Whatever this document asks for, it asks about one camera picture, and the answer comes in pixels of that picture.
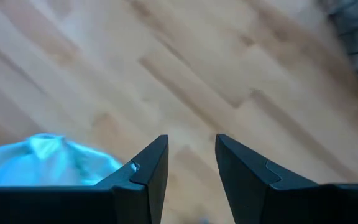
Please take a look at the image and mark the light blue microfiber towel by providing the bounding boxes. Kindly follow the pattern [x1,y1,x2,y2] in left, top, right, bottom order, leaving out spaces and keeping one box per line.
[0,133,138,188]

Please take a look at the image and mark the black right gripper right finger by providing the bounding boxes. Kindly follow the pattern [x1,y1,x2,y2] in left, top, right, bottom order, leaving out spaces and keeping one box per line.
[214,133,358,224]

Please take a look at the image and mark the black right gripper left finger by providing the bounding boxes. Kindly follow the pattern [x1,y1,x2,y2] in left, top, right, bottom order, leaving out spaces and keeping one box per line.
[0,134,170,224]

